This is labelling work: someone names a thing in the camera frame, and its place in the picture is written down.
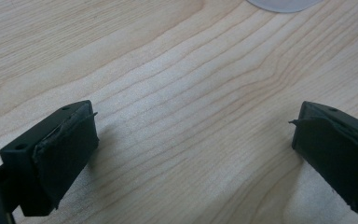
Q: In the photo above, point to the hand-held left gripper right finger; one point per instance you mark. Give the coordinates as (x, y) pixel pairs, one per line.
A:
(338, 149)

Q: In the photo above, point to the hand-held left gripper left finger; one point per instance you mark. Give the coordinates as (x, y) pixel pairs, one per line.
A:
(56, 152)

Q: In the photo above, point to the grey rounded flat pad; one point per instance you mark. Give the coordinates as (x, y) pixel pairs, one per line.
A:
(284, 5)

